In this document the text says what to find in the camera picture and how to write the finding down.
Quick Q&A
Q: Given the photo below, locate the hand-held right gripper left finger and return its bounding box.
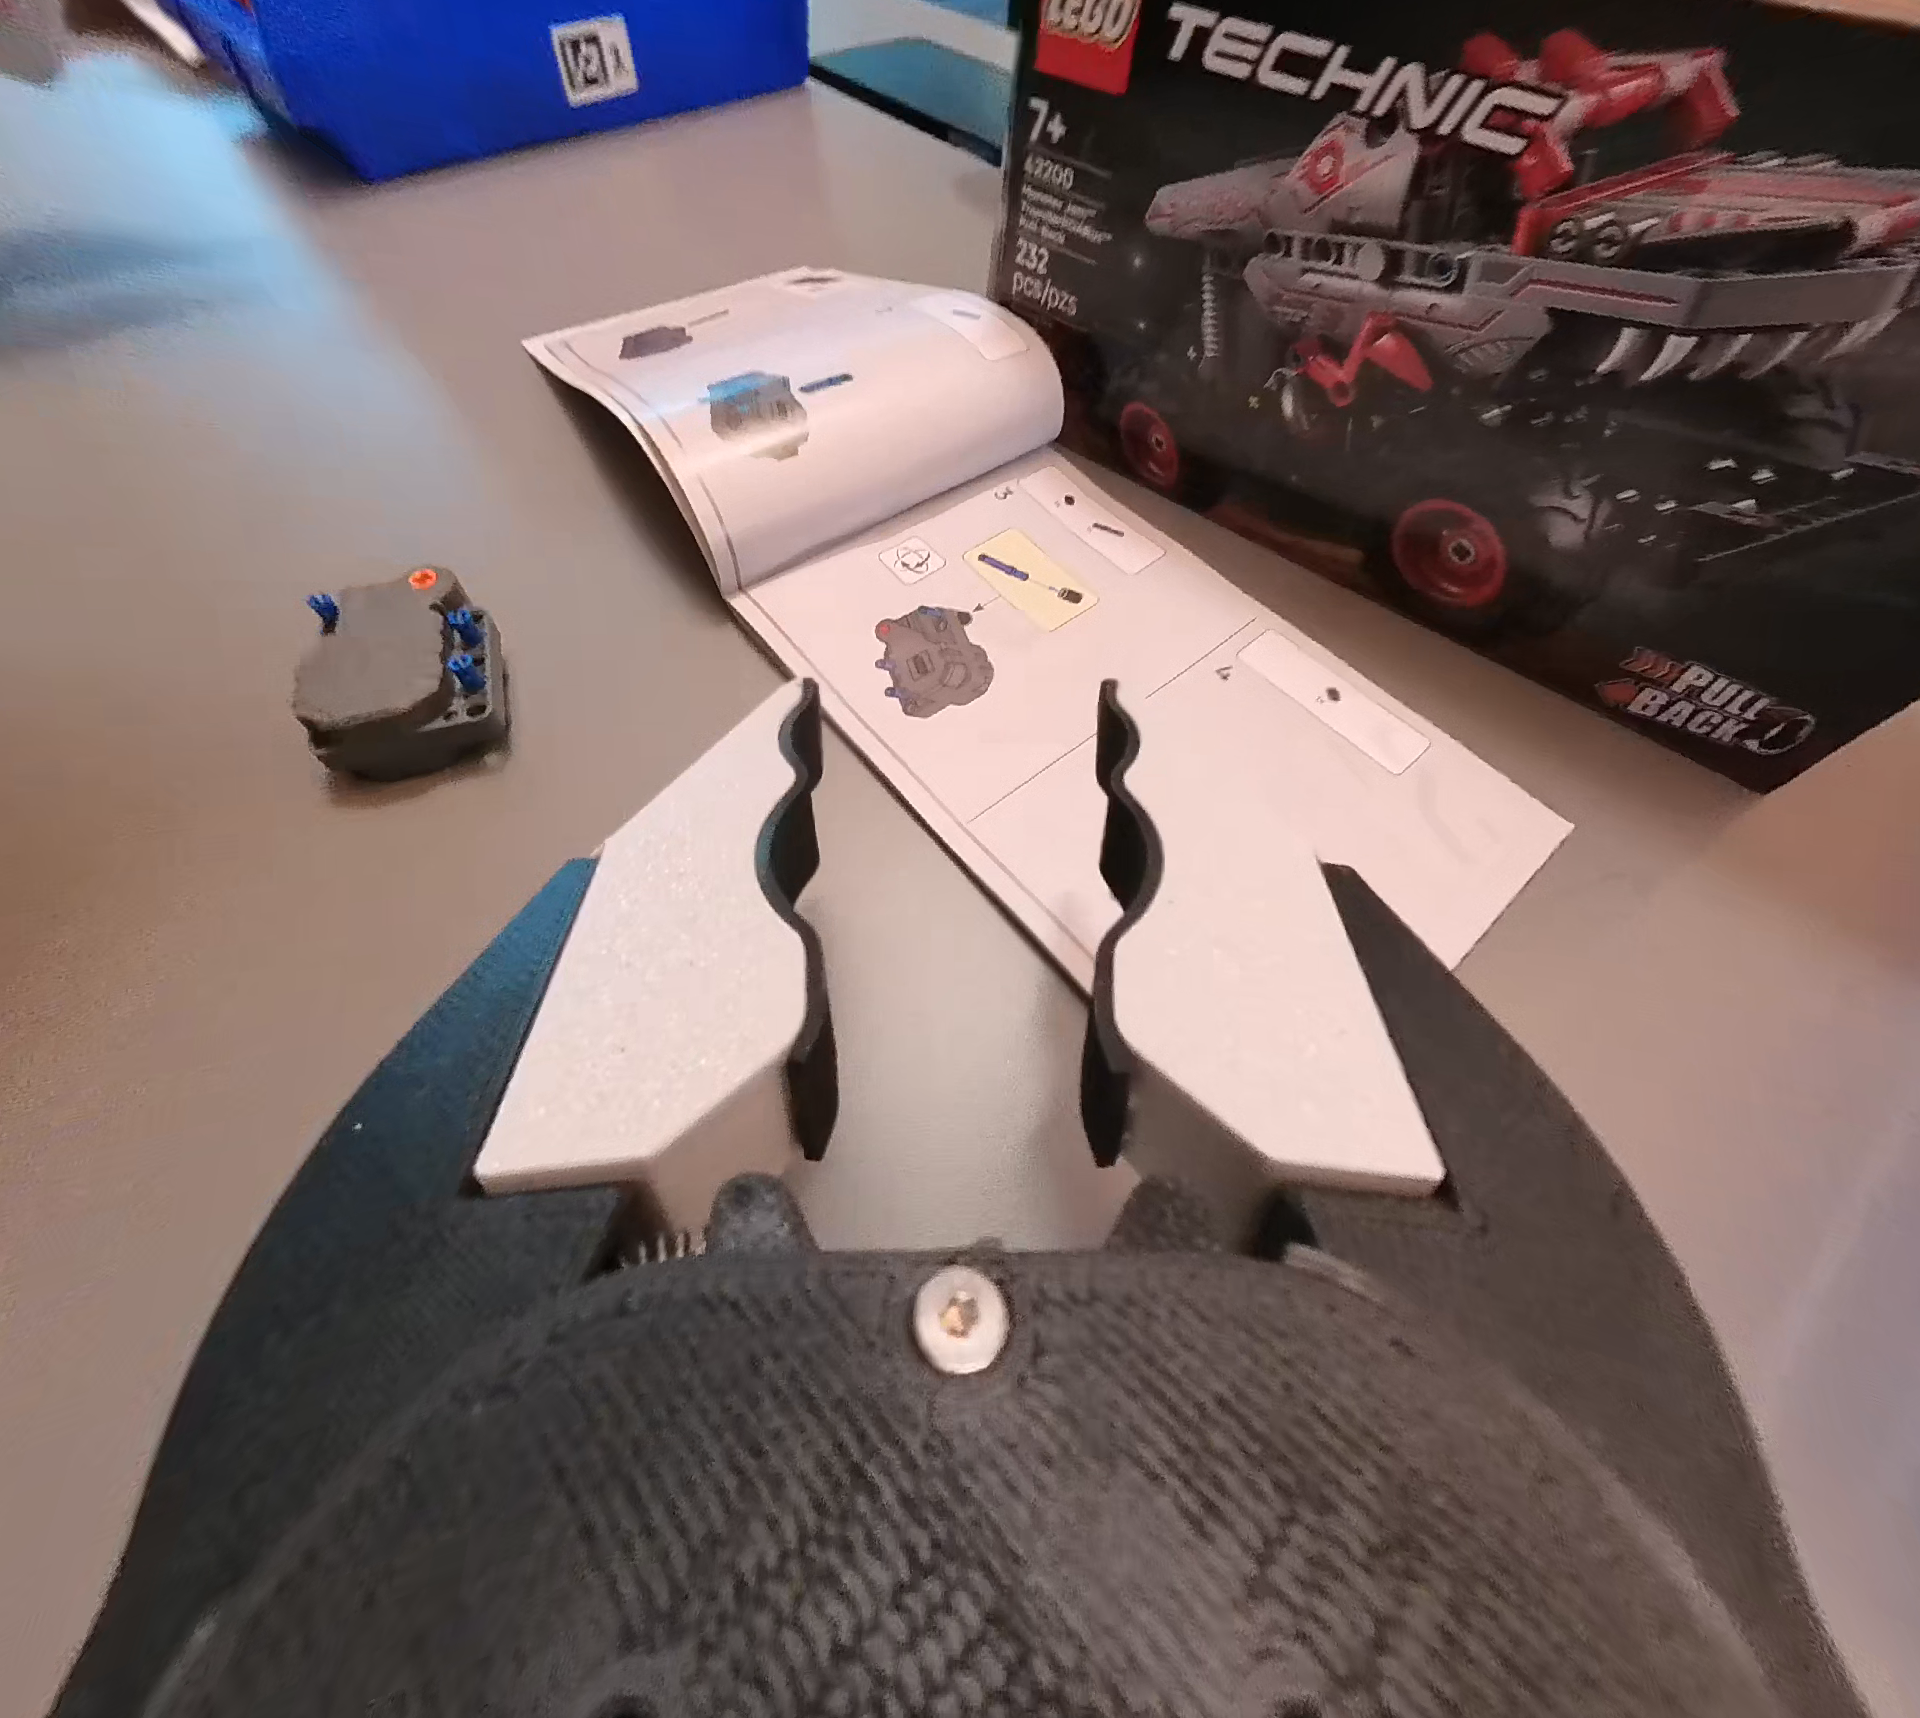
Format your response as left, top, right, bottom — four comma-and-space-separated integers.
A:
471, 680, 839, 1201

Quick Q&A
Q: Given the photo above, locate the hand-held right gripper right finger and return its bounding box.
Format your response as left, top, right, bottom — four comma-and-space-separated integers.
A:
1079, 680, 1450, 1201

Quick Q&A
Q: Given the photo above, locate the grey toy motor block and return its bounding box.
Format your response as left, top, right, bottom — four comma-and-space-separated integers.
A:
291, 565, 515, 786

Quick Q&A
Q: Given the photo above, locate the grey desk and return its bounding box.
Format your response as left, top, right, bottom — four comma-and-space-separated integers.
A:
0, 0, 1920, 1718

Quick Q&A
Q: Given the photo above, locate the building instruction booklet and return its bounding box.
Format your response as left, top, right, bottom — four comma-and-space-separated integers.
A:
521, 265, 1574, 999

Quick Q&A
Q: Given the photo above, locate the black toy set box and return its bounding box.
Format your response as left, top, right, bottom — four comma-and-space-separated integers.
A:
985, 0, 1920, 797

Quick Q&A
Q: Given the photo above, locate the black flat panel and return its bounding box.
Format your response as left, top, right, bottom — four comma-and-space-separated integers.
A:
809, 34, 1010, 167

